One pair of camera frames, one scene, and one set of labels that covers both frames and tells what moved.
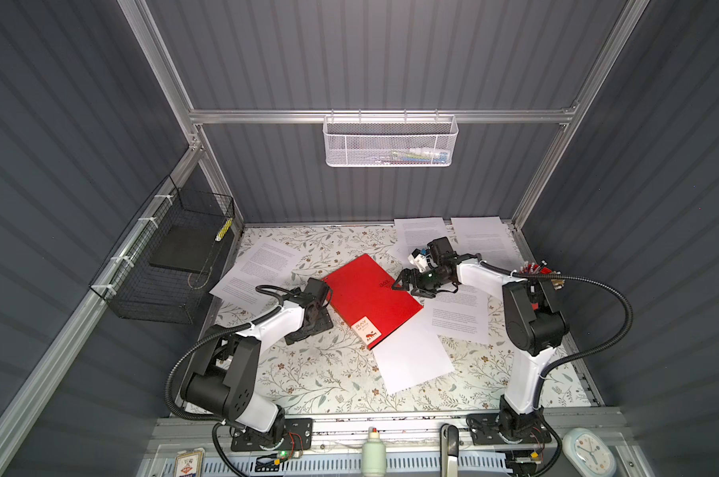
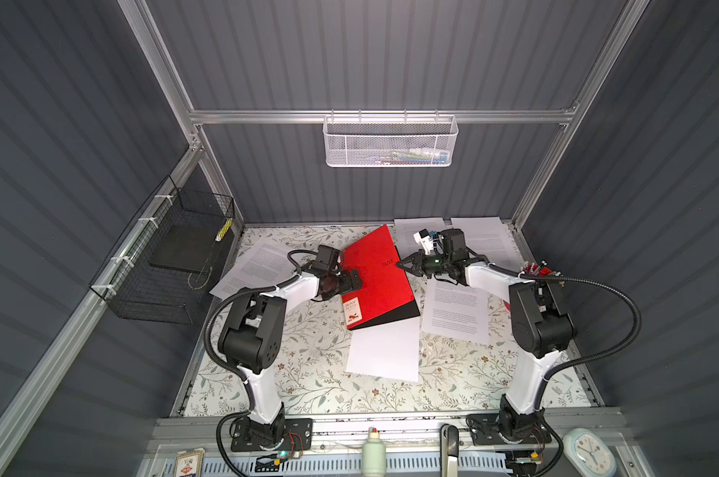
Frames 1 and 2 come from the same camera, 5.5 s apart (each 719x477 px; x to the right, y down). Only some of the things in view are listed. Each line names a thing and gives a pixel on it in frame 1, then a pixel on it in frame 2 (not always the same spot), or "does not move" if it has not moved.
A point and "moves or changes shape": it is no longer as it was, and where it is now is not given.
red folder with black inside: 362,298 moves or changes shape
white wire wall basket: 389,140 does not move
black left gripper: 323,322 -> 347,286
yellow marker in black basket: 224,230 does not move
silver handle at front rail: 449,450 does not move
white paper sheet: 412,355 -> 389,350
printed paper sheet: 490,238 does not move
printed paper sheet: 264,263 does not move
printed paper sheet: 462,314 does not move
